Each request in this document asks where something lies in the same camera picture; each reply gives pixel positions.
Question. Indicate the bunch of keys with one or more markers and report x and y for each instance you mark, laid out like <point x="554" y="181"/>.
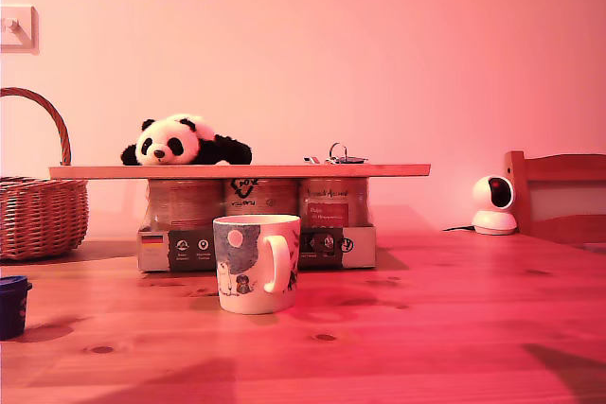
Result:
<point x="348" y="159"/>

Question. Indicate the wooden shelf board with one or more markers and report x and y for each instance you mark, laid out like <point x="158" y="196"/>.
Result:
<point x="260" y="171"/>

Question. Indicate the can with red label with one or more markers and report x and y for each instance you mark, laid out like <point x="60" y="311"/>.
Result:
<point x="331" y="205"/>

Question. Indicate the can with recycling print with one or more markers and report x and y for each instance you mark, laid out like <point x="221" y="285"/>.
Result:
<point x="260" y="198"/>

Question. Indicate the white illustrated mug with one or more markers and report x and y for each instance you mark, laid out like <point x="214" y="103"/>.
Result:
<point x="241" y="271"/>

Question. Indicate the can with plain label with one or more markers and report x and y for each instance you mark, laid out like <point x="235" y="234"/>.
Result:
<point x="184" y="203"/>

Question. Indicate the cardboard can tray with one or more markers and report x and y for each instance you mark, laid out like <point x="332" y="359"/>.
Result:
<point x="184" y="252"/>

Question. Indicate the panda plush toy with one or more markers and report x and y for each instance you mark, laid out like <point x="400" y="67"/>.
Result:
<point x="161" y="144"/>

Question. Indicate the wooden chair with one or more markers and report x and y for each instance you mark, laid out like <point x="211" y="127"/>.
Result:
<point x="568" y="167"/>

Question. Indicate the blue lidded container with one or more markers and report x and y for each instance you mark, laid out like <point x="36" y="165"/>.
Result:
<point x="13" y="304"/>

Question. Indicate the white security camera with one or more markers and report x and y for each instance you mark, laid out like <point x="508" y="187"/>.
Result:
<point x="492" y="196"/>

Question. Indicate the white wall switch plate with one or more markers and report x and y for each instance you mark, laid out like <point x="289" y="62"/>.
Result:
<point x="19" y="30"/>

